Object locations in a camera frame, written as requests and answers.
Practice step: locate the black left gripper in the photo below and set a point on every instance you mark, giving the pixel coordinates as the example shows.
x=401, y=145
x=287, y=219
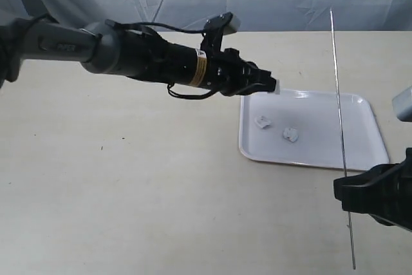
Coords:
x=231, y=75

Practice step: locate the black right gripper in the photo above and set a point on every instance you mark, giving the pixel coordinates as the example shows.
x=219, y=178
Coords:
x=390, y=206

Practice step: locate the white marshmallow piece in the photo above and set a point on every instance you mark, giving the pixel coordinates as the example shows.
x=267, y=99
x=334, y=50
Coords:
x=291, y=134
x=262, y=122
x=276, y=88

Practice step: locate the white marshmallow piece top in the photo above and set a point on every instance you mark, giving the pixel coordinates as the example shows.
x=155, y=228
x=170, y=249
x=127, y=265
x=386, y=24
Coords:
x=262, y=122

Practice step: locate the white marshmallow piece bottom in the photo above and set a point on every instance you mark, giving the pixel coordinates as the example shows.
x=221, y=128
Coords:
x=291, y=134

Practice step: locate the thin metal skewer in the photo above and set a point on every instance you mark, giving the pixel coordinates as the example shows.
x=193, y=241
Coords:
x=341, y=133

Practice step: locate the left robot arm black grey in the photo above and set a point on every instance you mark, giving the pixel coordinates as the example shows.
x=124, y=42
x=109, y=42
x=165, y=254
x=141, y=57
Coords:
x=136, y=51

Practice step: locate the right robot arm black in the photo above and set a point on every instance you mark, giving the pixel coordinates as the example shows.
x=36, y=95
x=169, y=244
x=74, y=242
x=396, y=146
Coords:
x=383, y=192

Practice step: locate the white plastic tray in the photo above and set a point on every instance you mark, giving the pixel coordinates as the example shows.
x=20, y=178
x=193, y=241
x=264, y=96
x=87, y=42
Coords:
x=314, y=115

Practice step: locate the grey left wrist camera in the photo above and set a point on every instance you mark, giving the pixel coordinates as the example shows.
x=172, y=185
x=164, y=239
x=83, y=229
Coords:
x=227, y=23

